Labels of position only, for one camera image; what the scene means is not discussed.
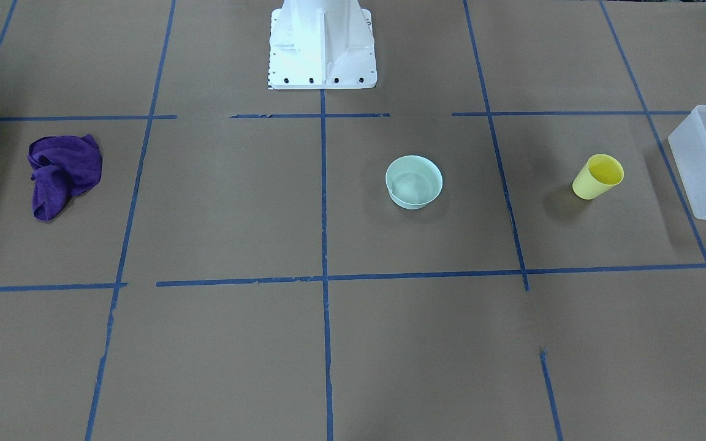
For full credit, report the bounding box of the light green bowl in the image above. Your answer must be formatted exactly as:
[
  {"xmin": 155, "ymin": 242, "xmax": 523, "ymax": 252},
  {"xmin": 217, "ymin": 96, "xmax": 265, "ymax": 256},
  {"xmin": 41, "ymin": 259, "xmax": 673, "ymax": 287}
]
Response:
[{"xmin": 385, "ymin": 154, "xmax": 444, "ymax": 210}]

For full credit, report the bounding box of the white pedestal column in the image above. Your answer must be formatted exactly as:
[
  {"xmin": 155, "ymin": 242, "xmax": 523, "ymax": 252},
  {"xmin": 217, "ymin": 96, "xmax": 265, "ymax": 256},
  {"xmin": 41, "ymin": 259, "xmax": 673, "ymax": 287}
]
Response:
[{"xmin": 267, "ymin": 1, "xmax": 378, "ymax": 90}]

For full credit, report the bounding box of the yellow plastic cup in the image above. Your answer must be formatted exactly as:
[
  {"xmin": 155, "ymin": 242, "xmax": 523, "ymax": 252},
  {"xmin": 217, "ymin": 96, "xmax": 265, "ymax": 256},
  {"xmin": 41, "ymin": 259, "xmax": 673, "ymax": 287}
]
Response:
[{"xmin": 572, "ymin": 154, "xmax": 624, "ymax": 200}]

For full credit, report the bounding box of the purple cloth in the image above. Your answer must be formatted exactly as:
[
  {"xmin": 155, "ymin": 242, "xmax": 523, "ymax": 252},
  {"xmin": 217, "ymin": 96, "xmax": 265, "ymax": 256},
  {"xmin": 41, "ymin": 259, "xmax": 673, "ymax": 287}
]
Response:
[{"xmin": 27, "ymin": 134, "xmax": 103, "ymax": 222}]

